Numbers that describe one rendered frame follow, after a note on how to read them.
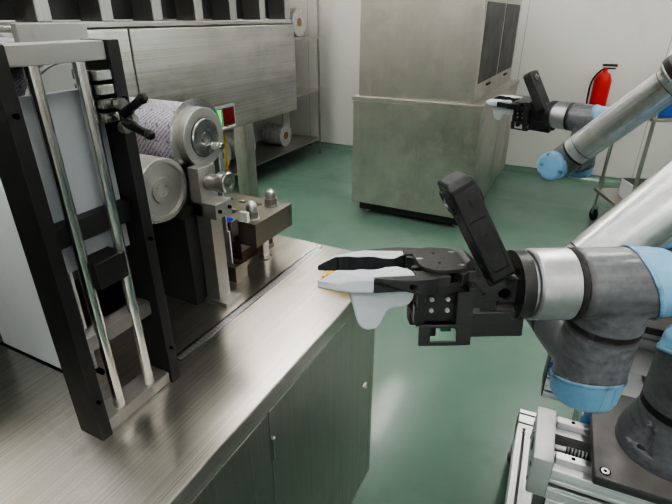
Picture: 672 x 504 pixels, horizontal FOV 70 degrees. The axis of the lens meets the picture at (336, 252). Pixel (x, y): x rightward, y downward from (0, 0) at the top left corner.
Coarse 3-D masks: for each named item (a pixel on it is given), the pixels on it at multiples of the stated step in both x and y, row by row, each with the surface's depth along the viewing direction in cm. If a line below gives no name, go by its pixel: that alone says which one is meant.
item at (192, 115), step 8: (192, 112) 91; (200, 112) 92; (208, 112) 94; (184, 120) 90; (192, 120) 91; (216, 120) 97; (184, 128) 90; (184, 136) 90; (184, 144) 90; (184, 152) 92; (192, 152) 93; (216, 152) 99; (192, 160) 93; (200, 160) 95; (208, 160) 97
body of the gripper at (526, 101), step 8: (528, 96) 143; (528, 104) 137; (552, 104) 133; (520, 112) 141; (528, 112) 138; (536, 112) 138; (544, 112) 136; (512, 120) 144; (520, 120) 142; (528, 120) 140; (536, 120) 139; (544, 120) 135; (512, 128) 144; (528, 128) 141; (536, 128) 140; (544, 128) 138; (552, 128) 139
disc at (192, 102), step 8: (184, 104) 90; (192, 104) 92; (200, 104) 94; (208, 104) 96; (176, 112) 89; (184, 112) 91; (216, 112) 99; (176, 120) 90; (176, 128) 90; (176, 136) 90; (176, 144) 91; (176, 152) 91; (176, 160) 92; (184, 160) 93; (184, 168) 94
